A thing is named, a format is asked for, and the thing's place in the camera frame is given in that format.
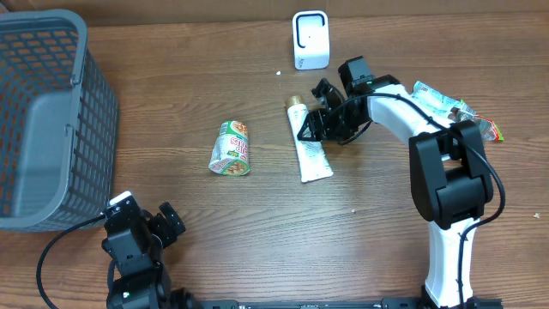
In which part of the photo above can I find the green tissue pack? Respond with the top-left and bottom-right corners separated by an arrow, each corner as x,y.
411,81 -> 464,118

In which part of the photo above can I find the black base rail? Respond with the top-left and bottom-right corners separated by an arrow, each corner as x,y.
171,298 -> 505,309

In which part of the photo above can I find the green snack bag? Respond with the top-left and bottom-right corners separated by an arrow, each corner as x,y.
452,100 -> 504,142

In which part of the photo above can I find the cup noodles container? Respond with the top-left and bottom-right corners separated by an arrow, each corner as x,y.
208,120 -> 250,176

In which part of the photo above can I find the grey plastic shopping basket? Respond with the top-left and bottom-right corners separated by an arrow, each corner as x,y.
1,9 -> 119,233

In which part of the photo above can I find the white tube gold cap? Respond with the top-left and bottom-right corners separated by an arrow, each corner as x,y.
285,95 -> 334,183

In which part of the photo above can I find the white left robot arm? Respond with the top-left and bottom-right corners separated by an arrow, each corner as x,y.
102,200 -> 202,309

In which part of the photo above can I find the white barcode scanner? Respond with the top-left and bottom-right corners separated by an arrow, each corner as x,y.
292,10 -> 330,70

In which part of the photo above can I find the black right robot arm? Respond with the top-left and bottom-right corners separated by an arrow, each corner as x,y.
292,57 -> 505,308

